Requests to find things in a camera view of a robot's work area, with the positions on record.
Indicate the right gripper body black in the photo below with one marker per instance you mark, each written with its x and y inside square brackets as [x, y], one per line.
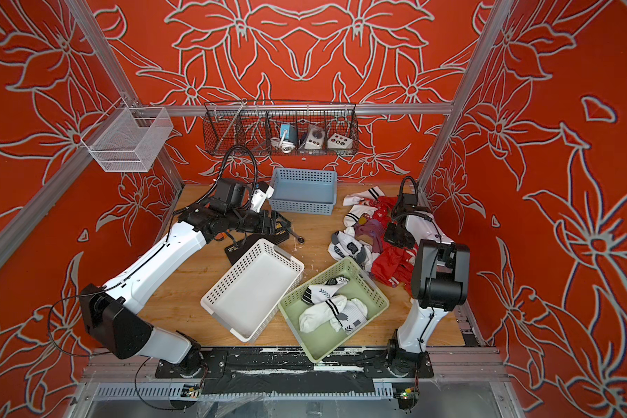
[397, 236]

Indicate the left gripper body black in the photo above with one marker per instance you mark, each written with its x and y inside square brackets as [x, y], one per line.
[249, 220]

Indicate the red christmas sock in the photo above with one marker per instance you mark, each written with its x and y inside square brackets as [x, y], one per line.
[384, 207]

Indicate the red santa sock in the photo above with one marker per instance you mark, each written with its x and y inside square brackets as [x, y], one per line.
[394, 267]

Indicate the white grey sport sock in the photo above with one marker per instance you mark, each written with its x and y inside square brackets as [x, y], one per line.
[315, 294]
[344, 245]

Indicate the small white sock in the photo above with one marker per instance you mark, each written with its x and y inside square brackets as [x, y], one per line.
[350, 318]

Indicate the white sock black stripes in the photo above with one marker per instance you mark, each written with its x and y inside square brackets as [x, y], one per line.
[320, 314]

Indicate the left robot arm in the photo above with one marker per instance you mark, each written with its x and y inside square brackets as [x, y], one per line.
[111, 312]

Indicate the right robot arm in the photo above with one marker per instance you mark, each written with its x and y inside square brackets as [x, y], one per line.
[439, 280]

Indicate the blue perforated plastic basket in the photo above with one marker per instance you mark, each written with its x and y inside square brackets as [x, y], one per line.
[303, 191]

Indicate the white perforated plastic basket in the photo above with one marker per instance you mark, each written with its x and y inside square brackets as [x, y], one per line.
[246, 298]

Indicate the green perforated plastic basket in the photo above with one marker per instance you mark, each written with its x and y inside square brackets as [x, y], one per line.
[320, 343]

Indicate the purple sock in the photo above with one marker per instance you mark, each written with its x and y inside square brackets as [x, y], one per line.
[374, 230]

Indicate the blue white charger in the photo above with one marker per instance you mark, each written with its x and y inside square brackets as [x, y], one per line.
[288, 133]

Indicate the white round socket adapter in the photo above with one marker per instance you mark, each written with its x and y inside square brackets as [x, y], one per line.
[314, 139]

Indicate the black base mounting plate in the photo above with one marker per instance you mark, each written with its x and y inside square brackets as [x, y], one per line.
[288, 371]

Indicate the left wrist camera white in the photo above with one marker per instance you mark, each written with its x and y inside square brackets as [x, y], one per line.
[261, 194]

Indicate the ratchet wrench green handle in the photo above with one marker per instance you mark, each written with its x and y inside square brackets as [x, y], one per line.
[292, 236]

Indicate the black wire wall basket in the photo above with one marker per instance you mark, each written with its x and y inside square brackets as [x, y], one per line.
[256, 125]

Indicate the white wire mesh basket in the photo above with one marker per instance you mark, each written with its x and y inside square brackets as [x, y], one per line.
[128, 140]

